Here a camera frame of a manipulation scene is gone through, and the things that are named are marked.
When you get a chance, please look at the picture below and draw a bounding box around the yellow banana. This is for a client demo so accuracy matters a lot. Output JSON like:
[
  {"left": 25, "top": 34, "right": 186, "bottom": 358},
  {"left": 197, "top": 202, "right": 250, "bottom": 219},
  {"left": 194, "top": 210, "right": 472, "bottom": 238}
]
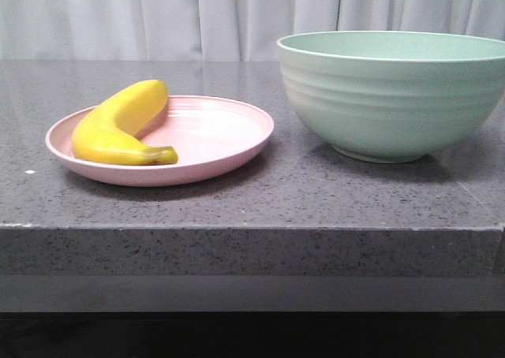
[{"left": 72, "top": 80, "right": 178, "bottom": 166}]

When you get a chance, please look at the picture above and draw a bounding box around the pink plate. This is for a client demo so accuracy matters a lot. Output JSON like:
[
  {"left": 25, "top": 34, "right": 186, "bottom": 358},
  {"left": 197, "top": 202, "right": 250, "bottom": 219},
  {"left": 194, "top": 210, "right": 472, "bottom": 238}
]
[{"left": 45, "top": 95, "right": 274, "bottom": 187}]

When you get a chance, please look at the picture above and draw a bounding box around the white curtain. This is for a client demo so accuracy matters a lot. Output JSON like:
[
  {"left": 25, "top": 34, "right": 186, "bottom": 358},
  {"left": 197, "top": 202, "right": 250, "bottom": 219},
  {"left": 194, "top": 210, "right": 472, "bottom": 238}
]
[{"left": 1, "top": 0, "right": 504, "bottom": 62}]

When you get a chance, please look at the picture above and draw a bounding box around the green bowl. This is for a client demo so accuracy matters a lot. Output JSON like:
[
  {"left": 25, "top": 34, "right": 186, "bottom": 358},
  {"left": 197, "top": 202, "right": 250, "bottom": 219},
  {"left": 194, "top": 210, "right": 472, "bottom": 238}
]
[{"left": 277, "top": 31, "right": 504, "bottom": 163}]

